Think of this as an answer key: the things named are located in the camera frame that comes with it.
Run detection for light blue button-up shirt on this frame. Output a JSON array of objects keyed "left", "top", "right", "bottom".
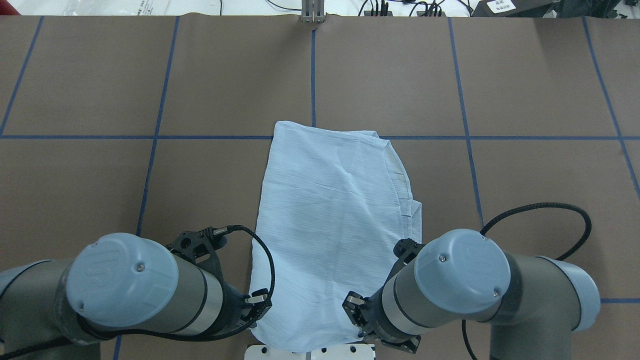
[{"left": 252, "top": 121, "right": 422, "bottom": 353}]

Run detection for grey aluminium frame post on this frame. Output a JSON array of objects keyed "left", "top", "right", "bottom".
[{"left": 301, "top": 0, "right": 326, "bottom": 24}]

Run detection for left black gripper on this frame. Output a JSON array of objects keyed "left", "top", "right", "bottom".
[{"left": 167, "top": 226, "right": 274, "bottom": 336}]

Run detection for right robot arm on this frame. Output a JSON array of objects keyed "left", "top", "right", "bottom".
[{"left": 342, "top": 228, "right": 601, "bottom": 360}]

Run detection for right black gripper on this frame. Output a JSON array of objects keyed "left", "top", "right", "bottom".
[{"left": 342, "top": 238, "right": 424, "bottom": 354}]

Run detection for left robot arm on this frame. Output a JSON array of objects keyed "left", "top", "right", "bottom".
[{"left": 1, "top": 225, "right": 275, "bottom": 360}]

